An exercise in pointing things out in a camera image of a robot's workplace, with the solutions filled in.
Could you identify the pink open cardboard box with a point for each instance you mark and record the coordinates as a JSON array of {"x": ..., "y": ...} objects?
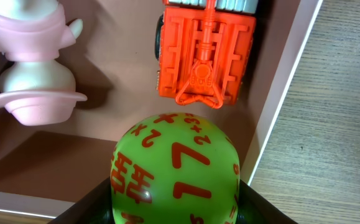
[{"x": 44, "y": 170}]

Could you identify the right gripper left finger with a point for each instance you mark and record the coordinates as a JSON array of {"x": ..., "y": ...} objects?
[{"x": 93, "y": 208}]

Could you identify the green numbered ball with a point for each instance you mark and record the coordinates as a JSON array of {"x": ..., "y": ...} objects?
[{"x": 175, "y": 168}]

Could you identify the pink pig toy figure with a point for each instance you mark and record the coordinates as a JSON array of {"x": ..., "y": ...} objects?
[{"x": 36, "y": 89}]

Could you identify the red toy fire truck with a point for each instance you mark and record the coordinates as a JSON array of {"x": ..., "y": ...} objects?
[{"x": 203, "y": 47}]

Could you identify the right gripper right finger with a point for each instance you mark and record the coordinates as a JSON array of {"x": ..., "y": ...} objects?
[{"x": 255, "y": 209}]

